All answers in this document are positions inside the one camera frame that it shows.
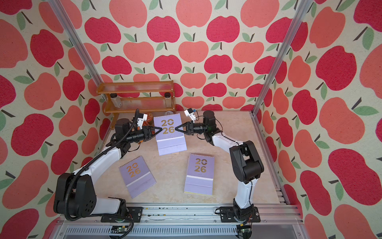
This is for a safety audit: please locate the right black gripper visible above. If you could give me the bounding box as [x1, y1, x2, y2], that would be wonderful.
[176, 122, 209, 136]

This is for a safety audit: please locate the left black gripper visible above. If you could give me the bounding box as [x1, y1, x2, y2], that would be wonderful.
[126, 126, 162, 143]

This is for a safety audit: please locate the purple calendar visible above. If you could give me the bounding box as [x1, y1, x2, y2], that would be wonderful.
[119, 156, 156, 198]
[154, 114, 187, 155]
[184, 153, 215, 196]

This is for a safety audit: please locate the purple calendar back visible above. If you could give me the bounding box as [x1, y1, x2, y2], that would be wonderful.
[184, 153, 215, 196]

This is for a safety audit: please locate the yellow-green calendar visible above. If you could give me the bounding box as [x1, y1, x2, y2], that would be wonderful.
[184, 192, 212, 197]

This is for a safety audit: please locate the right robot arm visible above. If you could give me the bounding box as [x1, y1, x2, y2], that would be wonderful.
[175, 108, 264, 221]

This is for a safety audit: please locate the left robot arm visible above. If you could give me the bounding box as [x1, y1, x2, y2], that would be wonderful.
[53, 117, 163, 221]

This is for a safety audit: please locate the red round tin can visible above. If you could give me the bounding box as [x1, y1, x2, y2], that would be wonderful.
[145, 113, 154, 123]

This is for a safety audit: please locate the right glass spice jar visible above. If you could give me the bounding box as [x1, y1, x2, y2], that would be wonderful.
[164, 92, 172, 108]

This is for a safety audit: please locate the glass spice jar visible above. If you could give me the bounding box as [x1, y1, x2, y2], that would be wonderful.
[110, 93, 122, 108]
[164, 92, 172, 108]

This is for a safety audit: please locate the wooden three-tier shelf rack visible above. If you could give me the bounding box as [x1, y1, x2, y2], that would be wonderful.
[96, 81, 176, 128]

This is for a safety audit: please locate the left glass spice jar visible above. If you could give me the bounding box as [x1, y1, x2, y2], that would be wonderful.
[110, 93, 122, 108]

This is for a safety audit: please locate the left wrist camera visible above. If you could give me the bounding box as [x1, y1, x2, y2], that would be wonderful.
[137, 113, 148, 128]

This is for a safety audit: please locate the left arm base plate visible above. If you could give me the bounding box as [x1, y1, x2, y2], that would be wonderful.
[101, 206, 143, 223]

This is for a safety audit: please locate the front aluminium rail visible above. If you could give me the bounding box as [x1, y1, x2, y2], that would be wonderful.
[48, 203, 309, 239]

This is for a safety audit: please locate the left aluminium frame post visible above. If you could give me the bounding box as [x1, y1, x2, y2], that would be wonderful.
[48, 0, 102, 86]

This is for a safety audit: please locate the aluminium frame post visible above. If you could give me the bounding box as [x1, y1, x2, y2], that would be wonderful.
[48, 0, 102, 86]
[251, 0, 313, 117]

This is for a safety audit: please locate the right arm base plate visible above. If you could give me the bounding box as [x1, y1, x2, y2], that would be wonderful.
[215, 205, 261, 223]

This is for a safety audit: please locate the right aluminium frame post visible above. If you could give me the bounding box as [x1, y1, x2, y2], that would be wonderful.
[251, 0, 313, 117]

